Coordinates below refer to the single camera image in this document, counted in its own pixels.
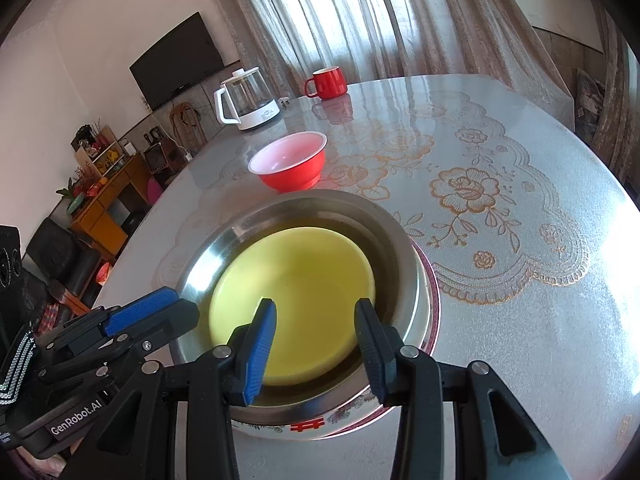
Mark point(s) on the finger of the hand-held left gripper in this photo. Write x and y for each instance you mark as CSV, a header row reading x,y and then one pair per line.
x,y
165,327
142,310

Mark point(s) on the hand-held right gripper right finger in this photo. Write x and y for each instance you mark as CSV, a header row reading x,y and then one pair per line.
x,y
372,355

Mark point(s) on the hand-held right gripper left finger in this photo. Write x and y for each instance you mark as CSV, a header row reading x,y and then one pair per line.
x,y
257,355

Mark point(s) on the large pink-rimmed floral plate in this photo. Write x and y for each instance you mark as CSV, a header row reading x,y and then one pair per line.
x,y
432,305

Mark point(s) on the yellow plastic bowl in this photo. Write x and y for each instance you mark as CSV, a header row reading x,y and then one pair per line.
x,y
300,280

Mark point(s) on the white dragon print plate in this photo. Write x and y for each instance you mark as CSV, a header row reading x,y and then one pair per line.
x,y
310,430

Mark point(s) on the stainless steel bowl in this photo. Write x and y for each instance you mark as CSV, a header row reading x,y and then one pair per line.
x,y
390,260

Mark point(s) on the red plastic bowl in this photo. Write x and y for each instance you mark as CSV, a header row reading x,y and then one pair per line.
x,y
295,175

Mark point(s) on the red plastic bag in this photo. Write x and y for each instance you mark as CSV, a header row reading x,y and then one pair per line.
x,y
104,272

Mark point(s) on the orange wooden cabinet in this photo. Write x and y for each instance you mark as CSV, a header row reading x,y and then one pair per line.
x,y
105,220

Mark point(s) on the black leather sofa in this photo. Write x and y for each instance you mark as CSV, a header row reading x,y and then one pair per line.
x,y
55,255

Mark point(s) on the pink ball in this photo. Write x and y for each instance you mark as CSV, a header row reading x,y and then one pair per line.
x,y
155,191

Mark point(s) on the black speaker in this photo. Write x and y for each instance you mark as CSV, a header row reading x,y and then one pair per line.
x,y
10,255

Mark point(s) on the small dark box appliance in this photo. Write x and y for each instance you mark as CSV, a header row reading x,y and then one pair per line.
x,y
160,157

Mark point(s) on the cluttered wooden shelf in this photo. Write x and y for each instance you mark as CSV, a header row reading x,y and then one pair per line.
x,y
100,152

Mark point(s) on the light wooden chair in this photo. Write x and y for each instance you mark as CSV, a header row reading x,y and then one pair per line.
x,y
187,127

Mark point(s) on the white glass electric kettle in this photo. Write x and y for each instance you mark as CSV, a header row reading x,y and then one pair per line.
x,y
250,105

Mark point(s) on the red mug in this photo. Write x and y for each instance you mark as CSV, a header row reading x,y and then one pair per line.
x,y
330,85

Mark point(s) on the wide beige sheer curtain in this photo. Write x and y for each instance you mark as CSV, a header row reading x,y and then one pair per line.
x,y
375,20

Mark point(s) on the patterned cloth bundle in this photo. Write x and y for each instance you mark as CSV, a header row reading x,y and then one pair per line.
x,y
591,100

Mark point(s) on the narrow beige sheer curtain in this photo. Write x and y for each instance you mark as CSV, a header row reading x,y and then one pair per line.
x,y
617,110

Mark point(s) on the black wall television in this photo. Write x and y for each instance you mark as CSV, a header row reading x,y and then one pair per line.
x,y
175,60

